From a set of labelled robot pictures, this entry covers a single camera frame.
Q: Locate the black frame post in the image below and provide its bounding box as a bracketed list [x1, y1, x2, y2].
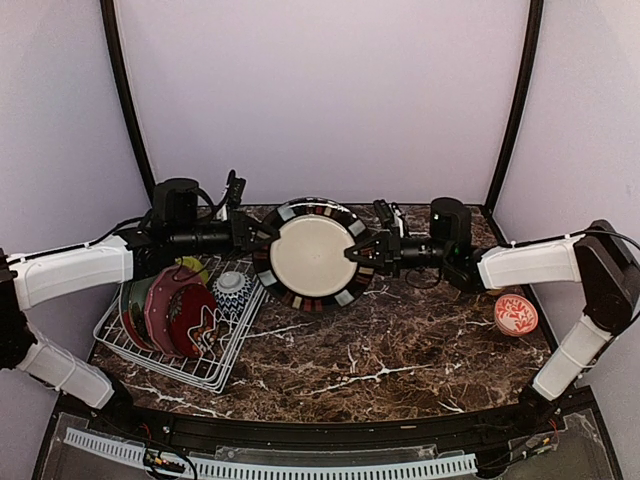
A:
[484, 0, 545, 216]
[99, 0, 156, 201]

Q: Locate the right black frame post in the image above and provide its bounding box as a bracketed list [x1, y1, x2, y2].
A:
[484, 0, 545, 216]

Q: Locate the black rimmed cream plate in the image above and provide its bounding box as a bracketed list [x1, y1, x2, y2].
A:
[252, 198, 374, 313]

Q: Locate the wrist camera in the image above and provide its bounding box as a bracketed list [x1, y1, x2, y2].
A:
[373, 199, 410, 238]
[215, 169, 246, 220]

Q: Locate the green teal plate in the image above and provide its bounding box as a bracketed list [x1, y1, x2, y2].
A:
[128, 277, 157, 351]

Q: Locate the blue white patterned bowl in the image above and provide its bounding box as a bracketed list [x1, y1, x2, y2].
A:
[213, 271, 254, 319]

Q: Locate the red teal floral plate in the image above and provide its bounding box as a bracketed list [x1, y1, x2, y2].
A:
[118, 282, 154, 352]

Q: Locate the pink dotted plate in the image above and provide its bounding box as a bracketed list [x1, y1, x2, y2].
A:
[144, 265, 203, 358]

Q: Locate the dark red floral plate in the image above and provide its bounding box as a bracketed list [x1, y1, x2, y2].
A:
[168, 284, 218, 359]

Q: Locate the white slotted cable duct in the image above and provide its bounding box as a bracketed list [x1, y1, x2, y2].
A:
[63, 427, 479, 480]

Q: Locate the green small bowl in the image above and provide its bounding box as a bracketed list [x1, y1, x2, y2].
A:
[175, 256, 209, 285]

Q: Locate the white wire dish rack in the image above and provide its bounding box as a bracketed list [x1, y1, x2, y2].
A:
[93, 256, 267, 394]

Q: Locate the black front rail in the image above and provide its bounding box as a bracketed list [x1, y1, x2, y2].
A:
[85, 405, 565, 459]

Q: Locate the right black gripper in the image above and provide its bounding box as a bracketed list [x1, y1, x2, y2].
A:
[345, 224, 453, 276]

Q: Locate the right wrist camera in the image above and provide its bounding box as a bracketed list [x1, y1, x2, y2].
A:
[373, 199, 410, 238]

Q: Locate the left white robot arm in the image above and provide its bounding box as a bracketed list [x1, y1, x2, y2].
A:
[1, 176, 279, 436]

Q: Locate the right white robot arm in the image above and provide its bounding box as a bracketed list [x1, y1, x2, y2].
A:
[344, 197, 639, 434]

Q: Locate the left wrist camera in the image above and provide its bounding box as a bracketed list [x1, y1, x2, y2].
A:
[215, 169, 246, 220]

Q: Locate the left black frame post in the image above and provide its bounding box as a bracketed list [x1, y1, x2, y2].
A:
[99, 0, 156, 201]

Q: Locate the red white patterned bowl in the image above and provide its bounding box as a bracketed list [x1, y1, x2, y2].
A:
[494, 294, 539, 337]

